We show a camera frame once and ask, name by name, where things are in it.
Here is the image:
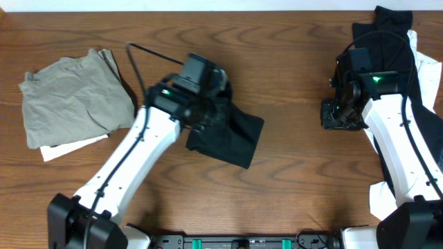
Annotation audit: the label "black logo t-shirt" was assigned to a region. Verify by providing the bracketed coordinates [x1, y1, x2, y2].
[186, 83, 264, 169]

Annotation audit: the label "folded beige t-shirt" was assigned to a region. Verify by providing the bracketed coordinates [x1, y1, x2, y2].
[19, 49, 135, 149]

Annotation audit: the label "folded white garment under beige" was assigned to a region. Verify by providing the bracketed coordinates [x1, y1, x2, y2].
[40, 134, 109, 162]

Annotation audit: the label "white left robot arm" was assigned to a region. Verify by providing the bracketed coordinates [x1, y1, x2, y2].
[47, 83, 232, 249]

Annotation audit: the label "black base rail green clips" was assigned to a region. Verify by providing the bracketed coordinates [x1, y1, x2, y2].
[148, 228, 342, 249]

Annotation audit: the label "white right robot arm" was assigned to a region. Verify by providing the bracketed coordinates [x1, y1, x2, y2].
[320, 69, 442, 248]

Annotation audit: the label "black garment in pile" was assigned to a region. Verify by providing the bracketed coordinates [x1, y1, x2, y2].
[352, 6, 443, 198]

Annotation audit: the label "white garment in pile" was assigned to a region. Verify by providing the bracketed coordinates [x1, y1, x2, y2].
[363, 30, 442, 220]

